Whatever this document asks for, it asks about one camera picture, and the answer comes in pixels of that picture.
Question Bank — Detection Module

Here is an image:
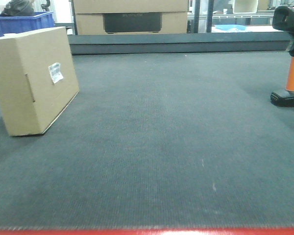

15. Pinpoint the black metal post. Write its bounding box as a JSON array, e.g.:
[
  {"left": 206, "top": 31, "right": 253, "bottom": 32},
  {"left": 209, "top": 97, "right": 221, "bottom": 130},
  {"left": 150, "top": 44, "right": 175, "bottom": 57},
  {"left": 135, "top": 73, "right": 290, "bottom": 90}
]
[{"left": 194, "top": 0, "right": 201, "bottom": 34}]

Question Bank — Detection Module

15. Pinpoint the brown cardboard package box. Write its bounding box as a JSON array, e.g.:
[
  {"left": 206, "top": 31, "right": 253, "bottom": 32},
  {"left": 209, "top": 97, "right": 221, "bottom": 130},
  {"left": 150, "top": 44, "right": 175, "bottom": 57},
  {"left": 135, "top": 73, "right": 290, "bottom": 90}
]
[{"left": 0, "top": 26, "right": 79, "bottom": 136}]

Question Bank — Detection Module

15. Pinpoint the blue tray with plastic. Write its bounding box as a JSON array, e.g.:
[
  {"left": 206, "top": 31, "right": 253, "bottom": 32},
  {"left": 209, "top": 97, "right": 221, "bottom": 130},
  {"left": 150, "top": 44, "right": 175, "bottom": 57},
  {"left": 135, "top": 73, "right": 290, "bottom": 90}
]
[{"left": 212, "top": 24, "right": 250, "bottom": 33}]

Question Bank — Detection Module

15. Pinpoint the large printed cardboard box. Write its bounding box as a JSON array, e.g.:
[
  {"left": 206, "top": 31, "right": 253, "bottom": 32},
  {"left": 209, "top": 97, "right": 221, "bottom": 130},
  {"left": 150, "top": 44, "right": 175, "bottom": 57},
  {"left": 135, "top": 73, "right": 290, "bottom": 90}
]
[{"left": 73, "top": 0, "right": 189, "bottom": 35}]

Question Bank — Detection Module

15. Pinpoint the white barcode label sticker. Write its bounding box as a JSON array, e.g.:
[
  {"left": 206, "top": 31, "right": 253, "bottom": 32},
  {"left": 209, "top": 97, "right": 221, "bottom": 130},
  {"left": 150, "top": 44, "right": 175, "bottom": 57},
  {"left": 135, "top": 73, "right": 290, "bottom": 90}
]
[{"left": 48, "top": 63, "right": 64, "bottom": 84}]

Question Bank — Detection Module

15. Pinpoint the orange black barcode scanner gun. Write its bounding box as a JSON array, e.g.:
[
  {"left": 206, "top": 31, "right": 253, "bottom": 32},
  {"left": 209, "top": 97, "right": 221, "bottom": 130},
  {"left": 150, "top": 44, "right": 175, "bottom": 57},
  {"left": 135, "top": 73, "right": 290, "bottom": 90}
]
[{"left": 270, "top": 5, "right": 294, "bottom": 107}]

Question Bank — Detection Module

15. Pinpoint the black bag in bin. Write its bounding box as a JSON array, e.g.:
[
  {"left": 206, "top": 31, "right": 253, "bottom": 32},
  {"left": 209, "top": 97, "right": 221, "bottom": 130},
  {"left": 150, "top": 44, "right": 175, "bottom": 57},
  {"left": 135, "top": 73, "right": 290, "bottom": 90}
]
[{"left": 0, "top": 0, "right": 34, "bottom": 17}]

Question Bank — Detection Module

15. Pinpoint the beige plastic container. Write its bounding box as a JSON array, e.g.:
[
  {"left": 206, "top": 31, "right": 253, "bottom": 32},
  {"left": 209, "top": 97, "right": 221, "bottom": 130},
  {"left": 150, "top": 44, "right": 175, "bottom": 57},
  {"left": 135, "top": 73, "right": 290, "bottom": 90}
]
[{"left": 233, "top": 0, "right": 258, "bottom": 14}]

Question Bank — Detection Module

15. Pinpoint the dark grey foam step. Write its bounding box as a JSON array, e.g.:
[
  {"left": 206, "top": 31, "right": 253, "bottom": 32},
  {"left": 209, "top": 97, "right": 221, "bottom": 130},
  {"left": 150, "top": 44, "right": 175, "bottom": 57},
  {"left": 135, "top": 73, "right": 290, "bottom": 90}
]
[{"left": 68, "top": 31, "right": 290, "bottom": 55}]

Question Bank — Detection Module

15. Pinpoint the blue plastic bin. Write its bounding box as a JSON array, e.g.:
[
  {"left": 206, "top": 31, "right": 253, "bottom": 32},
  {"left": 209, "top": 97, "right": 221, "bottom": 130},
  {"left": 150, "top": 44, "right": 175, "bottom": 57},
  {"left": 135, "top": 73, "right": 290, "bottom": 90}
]
[{"left": 0, "top": 11, "right": 55, "bottom": 37}]

